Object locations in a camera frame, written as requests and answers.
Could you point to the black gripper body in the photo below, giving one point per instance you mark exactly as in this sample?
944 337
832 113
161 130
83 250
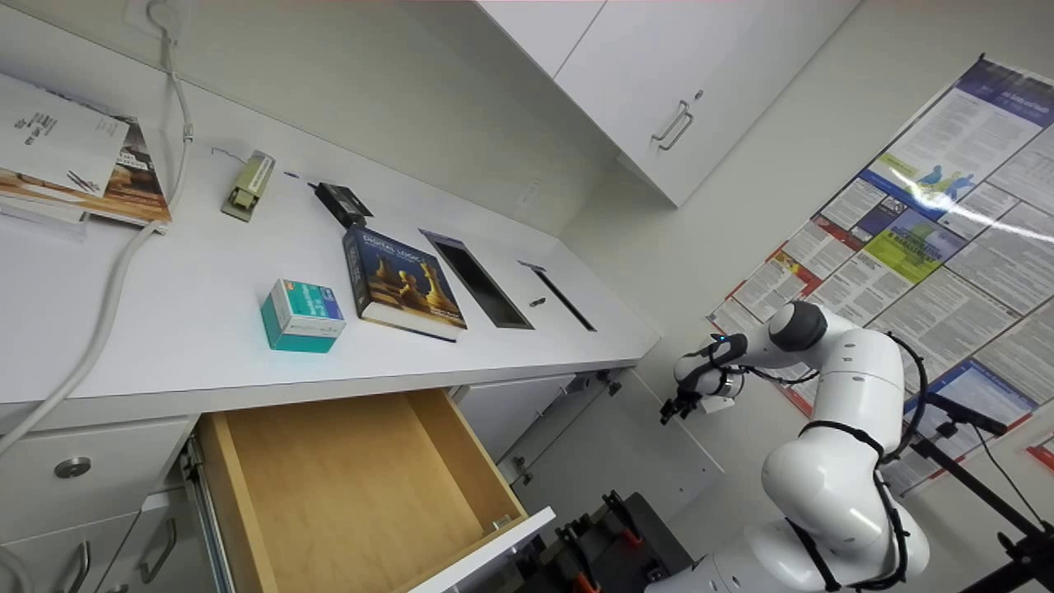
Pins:
702 387

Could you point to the white bottom cupboard door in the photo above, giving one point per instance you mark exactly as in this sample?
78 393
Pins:
613 450
506 414

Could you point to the white upper cabinet door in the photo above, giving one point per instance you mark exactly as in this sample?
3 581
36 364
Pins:
544 23

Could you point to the red and black clamp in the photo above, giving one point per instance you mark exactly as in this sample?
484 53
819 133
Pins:
619 525
571 560

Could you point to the dark cover picture book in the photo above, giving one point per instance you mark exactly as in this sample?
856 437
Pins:
400 281

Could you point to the white upper cabinet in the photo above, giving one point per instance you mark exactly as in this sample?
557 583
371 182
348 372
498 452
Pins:
744 68

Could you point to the open wooden drawer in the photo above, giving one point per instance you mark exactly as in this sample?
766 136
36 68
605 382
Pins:
349 489

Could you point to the teal and white box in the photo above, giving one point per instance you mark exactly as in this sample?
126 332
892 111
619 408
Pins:
304 317

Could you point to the small black device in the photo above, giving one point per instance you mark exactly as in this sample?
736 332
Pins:
341 206

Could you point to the beige stapler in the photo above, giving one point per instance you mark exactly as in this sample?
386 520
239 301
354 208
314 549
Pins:
248 186

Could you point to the white drawer front with lock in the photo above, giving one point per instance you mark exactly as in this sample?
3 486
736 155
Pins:
116 473

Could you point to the round metal drawer lock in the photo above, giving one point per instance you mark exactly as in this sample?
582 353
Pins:
73 464

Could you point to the white paper booklet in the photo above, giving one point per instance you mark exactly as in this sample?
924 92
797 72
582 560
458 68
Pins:
55 136

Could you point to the black camera tripod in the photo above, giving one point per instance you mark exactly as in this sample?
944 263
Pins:
990 483

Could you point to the wall poster with text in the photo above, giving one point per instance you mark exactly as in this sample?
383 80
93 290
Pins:
966 219

